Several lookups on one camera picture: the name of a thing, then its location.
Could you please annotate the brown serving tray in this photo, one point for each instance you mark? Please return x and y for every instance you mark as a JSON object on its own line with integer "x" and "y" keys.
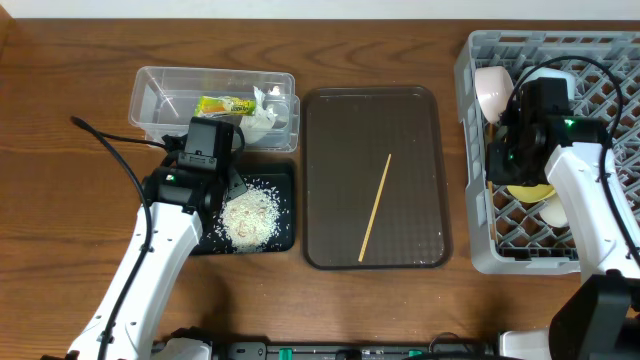
{"x": 348, "y": 134}

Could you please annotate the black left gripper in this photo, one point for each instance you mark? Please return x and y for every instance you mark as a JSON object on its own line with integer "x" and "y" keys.
{"x": 232, "y": 181}

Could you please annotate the wooden chopstick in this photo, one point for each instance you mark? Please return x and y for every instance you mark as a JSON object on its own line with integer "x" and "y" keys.
{"x": 491, "y": 129}
{"x": 374, "y": 209}

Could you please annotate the clear plastic bin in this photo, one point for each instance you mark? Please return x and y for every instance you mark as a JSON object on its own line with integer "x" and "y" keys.
{"x": 164, "y": 99}

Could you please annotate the black tray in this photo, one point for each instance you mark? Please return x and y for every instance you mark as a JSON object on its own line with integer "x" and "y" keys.
{"x": 282, "y": 174}

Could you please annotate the pale green cup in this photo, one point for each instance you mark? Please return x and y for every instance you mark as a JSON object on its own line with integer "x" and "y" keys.
{"x": 553, "y": 213}

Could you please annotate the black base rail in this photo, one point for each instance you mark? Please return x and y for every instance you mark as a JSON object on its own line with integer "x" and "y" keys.
{"x": 260, "y": 348}

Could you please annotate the white tissue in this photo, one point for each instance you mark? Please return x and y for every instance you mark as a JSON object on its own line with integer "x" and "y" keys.
{"x": 260, "y": 123}

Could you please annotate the rice food waste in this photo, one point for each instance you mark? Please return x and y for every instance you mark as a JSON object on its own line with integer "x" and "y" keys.
{"x": 256, "y": 221}

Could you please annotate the yellow plate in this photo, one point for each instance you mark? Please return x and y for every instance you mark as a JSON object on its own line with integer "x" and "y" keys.
{"x": 531, "y": 194}

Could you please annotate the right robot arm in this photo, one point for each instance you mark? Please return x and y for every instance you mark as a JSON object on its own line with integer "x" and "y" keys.
{"x": 572, "y": 154}

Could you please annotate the grey dishwasher rack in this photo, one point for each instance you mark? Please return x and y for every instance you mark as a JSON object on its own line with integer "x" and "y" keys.
{"x": 526, "y": 244}

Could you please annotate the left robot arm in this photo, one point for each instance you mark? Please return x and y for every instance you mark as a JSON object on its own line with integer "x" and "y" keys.
{"x": 125, "y": 323}

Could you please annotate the light blue bowl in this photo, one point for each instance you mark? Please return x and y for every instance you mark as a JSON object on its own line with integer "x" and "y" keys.
{"x": 529, "y": 74}

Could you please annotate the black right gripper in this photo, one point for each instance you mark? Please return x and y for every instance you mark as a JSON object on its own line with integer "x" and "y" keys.
{"x": 497, "y": 173}

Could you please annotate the green snack wrapper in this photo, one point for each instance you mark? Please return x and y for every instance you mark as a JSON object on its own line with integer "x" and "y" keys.
{"x": 208, "y": 106}

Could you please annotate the pink bowl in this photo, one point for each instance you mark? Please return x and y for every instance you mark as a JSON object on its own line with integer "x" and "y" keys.
{"x": 493, "y": 86}

